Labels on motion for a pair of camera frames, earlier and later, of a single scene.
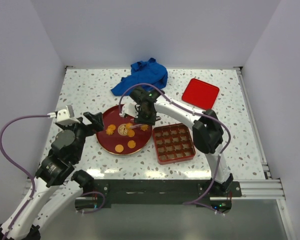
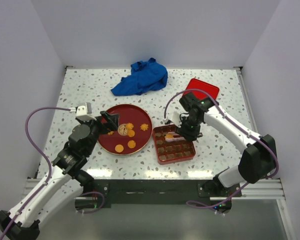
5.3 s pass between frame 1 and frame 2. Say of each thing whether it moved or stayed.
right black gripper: moved
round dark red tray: stayed
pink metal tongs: moved
